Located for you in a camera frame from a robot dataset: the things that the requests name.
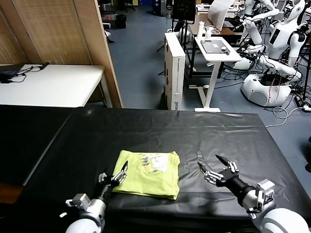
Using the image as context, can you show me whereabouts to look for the flat black device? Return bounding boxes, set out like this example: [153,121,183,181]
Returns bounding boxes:
[0,65,21,76]

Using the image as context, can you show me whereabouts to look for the tall white cardboard box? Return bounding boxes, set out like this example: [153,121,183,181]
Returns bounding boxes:
[164,32,187,111]

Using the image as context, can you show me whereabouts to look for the white standing desk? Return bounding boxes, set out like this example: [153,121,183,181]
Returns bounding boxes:
[189,36,243,113]

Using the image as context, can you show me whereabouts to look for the yellow-green t-shirt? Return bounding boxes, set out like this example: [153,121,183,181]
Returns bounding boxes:
[112,150,181,200]

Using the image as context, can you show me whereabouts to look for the white curved sheet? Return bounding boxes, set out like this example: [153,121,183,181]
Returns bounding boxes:
[207,0,235,31]

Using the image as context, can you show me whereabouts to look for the grey closed laptop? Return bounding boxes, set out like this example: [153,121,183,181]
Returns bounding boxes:
[201,40,231,54]

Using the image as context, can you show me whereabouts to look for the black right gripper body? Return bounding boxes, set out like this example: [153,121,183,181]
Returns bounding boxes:
[215,167,245,195]

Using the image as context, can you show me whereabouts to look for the brown wooden desk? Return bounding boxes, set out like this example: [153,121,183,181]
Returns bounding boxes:
[188,20,243,37]

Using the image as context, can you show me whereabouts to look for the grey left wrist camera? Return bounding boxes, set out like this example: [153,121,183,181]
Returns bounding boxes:
[65,193,92,211]

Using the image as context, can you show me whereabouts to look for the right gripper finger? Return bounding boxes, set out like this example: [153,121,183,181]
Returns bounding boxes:
[197,162,224,183]
[215,154,239,173]

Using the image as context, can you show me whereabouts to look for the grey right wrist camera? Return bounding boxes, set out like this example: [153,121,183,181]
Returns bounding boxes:
[256,179,276,207]

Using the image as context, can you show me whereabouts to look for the white bottle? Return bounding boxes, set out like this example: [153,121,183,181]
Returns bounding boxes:
[196,21,206,39]

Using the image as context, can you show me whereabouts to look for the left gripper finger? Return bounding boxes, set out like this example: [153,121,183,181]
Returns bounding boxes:
[98,166,109,183]
[111,160,129,187]

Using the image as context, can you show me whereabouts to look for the white floor cable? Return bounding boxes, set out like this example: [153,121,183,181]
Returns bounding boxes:
[265,104,311,128]

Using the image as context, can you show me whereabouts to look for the black bin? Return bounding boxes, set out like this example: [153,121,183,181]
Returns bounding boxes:
[115,14,127,29]

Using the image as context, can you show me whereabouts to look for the wooden partition screen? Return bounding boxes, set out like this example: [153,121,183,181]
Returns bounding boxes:
[0,0,123,109]

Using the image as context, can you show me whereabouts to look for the white table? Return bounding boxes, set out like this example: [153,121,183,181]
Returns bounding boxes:
[0,64,114,108]

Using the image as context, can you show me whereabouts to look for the black cable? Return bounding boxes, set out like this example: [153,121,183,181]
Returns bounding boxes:
[12,62,51,83]

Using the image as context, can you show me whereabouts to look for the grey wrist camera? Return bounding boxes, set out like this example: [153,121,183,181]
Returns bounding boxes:
[65,193,92,211]
[256,179,276,207]

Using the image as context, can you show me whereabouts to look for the black panel on stand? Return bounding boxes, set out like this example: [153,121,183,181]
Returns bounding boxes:
[156,0,196,53]

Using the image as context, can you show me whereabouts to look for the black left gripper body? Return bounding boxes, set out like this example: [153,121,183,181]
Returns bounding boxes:
[96,179,115,202]

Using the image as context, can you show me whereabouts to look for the black table cover sheet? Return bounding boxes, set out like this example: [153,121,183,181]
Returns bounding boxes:
[23,106,311,230]

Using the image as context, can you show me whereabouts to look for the black tripod stand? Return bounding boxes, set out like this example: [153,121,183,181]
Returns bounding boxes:
[300,41,311,101]

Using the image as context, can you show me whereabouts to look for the white humanoid robot with base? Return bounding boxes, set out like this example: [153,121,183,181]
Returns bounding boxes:
[232,0,311,108]

